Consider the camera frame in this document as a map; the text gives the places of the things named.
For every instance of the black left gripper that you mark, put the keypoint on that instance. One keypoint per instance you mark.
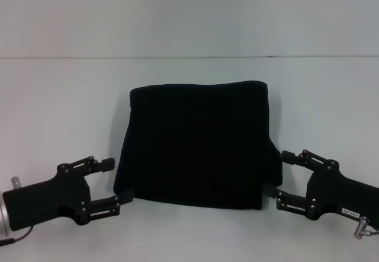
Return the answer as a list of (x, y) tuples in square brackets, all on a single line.
[(47, 198)]

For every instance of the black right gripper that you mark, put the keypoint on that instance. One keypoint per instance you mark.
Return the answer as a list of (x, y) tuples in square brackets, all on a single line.
[(340, 189)]

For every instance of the black shirt with FREE print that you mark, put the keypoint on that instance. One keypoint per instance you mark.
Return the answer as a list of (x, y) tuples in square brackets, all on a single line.
[(198, 143)]

